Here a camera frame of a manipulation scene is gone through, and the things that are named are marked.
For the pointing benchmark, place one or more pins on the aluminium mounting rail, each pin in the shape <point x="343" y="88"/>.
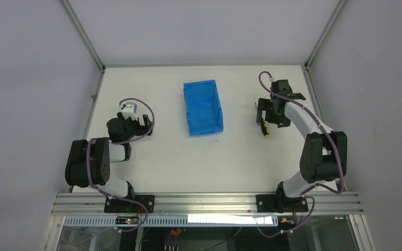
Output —
<point x="181" y="204"/>

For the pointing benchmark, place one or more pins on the perforated grey cable duct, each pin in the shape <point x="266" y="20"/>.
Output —
<point x="191" y="220"/>

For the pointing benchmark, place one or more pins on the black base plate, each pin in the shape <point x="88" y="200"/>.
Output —
<point x="277" y="203"/>
<point x="119" y="206"/>

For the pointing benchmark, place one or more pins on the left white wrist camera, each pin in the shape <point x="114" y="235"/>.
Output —
<point x="128" y="110"/>

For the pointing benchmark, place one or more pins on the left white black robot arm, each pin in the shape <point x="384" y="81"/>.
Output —
<point x="88" y="164"/>

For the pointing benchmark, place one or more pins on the blue plastic storage bin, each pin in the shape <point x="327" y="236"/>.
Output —
<point x="203" y="109"/>

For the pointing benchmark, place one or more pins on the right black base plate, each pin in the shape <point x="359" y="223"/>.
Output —
<point x="277" y="203"/>

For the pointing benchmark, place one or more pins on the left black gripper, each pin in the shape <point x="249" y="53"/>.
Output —
<point x="144" y="124"/>

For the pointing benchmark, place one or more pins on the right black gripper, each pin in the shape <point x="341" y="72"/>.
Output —
<point x="268" y="111"/>

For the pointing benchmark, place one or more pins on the small green circuit board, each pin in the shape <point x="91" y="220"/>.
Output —
<point x="127" y="220"/>

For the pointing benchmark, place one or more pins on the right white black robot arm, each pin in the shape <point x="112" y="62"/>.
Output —
<point x="323" y="157"/>

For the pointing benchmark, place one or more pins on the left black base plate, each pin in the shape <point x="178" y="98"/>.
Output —
<point x="119" y="206"/>

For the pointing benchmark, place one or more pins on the yellow black handled screwdriver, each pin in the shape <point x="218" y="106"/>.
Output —
<point x="261" y="122"/>

